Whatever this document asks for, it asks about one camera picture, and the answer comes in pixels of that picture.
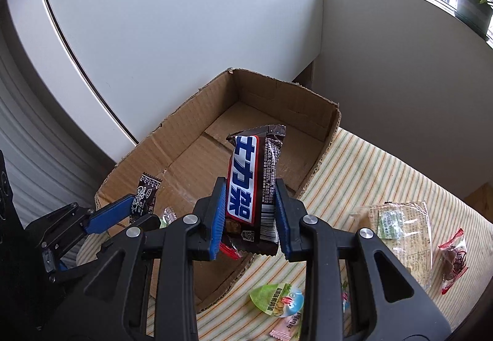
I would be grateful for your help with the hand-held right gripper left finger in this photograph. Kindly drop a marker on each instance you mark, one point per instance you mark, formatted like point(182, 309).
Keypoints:
point(217, 217)

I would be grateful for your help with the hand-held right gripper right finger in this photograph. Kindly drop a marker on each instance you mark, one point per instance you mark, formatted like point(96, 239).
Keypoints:
point(283, 225)

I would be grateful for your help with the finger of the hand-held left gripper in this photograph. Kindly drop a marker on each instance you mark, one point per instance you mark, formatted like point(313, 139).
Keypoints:
point(111, 212)
point(149, 221)

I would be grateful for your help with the small dark candy packet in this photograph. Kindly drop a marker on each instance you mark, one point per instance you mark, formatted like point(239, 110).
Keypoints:
point(148, 192)

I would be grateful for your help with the brown chocolate bar blue letters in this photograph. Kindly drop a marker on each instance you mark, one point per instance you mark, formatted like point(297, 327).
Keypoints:
point(242, 179)

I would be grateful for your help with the green-lidded jelly cup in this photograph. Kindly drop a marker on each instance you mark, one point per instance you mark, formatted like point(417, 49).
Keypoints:
point(275, 298)

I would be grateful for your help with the pink candy packet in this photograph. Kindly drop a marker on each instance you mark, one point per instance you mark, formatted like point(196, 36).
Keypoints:
point(287, 327)

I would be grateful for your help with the cardboard box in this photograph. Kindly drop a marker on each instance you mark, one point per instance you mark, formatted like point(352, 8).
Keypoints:
point(262, 110)

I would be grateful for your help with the small green candy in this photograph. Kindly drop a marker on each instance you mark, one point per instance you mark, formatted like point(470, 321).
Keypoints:
point(168, 216)

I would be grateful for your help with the red snack wrapper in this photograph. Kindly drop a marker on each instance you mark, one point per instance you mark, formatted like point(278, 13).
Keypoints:
point(231, 250)

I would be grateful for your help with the white ribbed panel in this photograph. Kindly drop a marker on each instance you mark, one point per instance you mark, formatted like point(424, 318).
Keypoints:
point(46, 156)

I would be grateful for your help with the small pink candy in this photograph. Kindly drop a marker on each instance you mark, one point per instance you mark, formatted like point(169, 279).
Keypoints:
point(345, 296)

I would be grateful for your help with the striped cloth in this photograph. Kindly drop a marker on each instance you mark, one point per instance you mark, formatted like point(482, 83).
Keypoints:
point(366, 179)

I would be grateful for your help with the clear cake packet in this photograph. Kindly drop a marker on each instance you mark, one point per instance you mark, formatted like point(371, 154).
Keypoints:
point(404, 244)

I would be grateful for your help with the red-edged dried fruit packet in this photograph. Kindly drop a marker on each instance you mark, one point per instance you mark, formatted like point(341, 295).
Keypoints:
point(454, 262)

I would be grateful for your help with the brown wooden furniture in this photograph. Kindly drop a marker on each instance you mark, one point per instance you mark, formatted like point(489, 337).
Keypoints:
point(481, 200)

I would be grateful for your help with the white cabinet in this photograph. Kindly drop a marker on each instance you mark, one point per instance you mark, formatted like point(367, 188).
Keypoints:
point(173, 17)

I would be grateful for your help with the potted spider plant dark pot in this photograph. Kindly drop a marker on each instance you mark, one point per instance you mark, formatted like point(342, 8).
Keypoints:
point(472, 8)

